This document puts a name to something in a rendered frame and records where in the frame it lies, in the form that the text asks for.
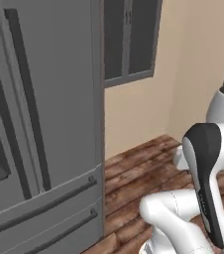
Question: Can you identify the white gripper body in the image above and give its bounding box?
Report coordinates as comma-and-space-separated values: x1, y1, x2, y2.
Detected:
172, 145, 192, 172

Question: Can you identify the grey fridge drawer front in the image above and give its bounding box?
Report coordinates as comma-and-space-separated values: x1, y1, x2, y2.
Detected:
4, 197, 105, 254
0, 163, 104, 254

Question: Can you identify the grey fridge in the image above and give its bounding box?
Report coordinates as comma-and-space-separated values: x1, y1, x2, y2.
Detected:
0, 0, 106, 254

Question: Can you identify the plain grey fridge door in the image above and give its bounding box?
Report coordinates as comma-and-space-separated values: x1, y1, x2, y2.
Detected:
0, 0, 98, 196

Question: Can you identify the grey framed window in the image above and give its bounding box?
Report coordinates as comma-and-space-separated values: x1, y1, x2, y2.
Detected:
103, 0, 164, 89

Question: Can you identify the dark fridge drawer handle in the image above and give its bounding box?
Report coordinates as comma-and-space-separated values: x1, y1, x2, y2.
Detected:
0, 176, 98, 240
24, 207, 99, 254

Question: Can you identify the long dark fridge door handle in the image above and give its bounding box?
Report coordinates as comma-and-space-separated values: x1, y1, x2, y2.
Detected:
0, 25, 33, 201
3, 8, 53, 192

